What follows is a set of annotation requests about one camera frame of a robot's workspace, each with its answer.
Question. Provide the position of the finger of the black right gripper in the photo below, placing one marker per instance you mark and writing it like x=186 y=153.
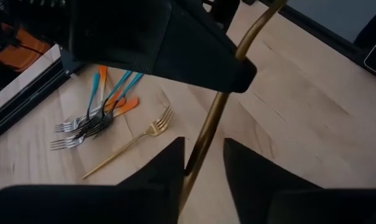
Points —
x=175 y=46
x=223 y=12

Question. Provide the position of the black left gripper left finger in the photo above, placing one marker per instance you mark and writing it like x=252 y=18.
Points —
x=169 y=168

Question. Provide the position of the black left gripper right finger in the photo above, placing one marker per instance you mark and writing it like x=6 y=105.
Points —
x=247 y=180

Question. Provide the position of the gold fork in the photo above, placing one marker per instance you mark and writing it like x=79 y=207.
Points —
x=157 y=126
x=206 y=130

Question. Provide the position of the black table frame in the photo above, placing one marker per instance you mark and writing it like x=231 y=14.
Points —
x=26 y=99

